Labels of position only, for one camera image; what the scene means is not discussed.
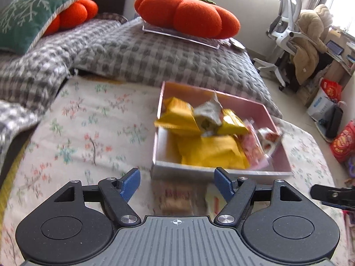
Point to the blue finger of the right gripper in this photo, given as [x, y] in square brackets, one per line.
[342, 198]

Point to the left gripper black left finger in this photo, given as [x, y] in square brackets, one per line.
[128, 184]

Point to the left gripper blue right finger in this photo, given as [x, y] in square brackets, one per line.
[223, 183]

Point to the yellow green snack packet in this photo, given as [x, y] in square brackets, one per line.
[231, 124]

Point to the silver pecan kernels packet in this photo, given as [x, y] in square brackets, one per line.
[208, 116]

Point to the white wafer packet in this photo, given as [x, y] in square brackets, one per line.
[214, 201]

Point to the large yellow packet in box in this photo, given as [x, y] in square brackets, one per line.
[212, 152]

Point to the pink nougat packet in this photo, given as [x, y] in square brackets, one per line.
[252, 147]

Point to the pink cardboard box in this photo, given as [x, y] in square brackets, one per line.
[167, 159]

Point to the brown biscuit packet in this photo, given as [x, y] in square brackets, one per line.
[177, 199]

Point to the red snack bag on floor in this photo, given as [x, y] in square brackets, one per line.
[342, 147]

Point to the red white snack packet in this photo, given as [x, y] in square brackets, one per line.
[269, 139]

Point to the white and red shopping bag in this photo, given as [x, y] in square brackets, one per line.
[329, 94]

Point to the grey checked quilted blanket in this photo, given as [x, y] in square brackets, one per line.
[110, 48]

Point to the clear acrylic tray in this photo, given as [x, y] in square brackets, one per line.
[214, 44]

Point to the silver wrapper on blanket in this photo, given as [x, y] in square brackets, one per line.
[236, 44]

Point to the wooden desk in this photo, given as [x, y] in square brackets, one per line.
[341, 49]

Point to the white office chair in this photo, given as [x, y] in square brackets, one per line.
[282, 30]

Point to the large orange pumpkin cushion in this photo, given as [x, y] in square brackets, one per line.
[199, 18]

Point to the small orange pumpkin cushion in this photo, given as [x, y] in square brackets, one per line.
[78, 13]

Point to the beige coat on chair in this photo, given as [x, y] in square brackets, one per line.
[314, 24]

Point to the green leaf pattern pillow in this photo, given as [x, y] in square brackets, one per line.
[23, 22]

